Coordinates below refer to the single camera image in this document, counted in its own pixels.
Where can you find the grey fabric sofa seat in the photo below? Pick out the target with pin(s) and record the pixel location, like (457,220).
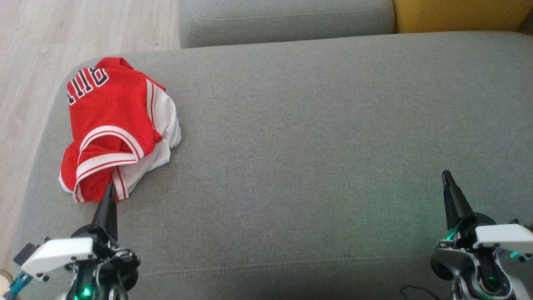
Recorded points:
(291,146)

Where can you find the grey sofa back cushion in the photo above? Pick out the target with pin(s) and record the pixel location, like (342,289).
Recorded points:
(283,21)

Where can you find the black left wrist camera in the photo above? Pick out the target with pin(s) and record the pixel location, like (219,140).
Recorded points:
(26,254)

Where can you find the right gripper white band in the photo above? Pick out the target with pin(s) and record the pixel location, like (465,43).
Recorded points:
(504,237)

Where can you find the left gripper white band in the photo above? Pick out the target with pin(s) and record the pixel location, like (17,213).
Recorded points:
(62,254)

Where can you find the red basketball jersey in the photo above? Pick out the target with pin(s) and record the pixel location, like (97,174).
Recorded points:
(108,104)

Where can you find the yellow sofa cushion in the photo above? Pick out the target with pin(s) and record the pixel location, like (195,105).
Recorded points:
(458,14)

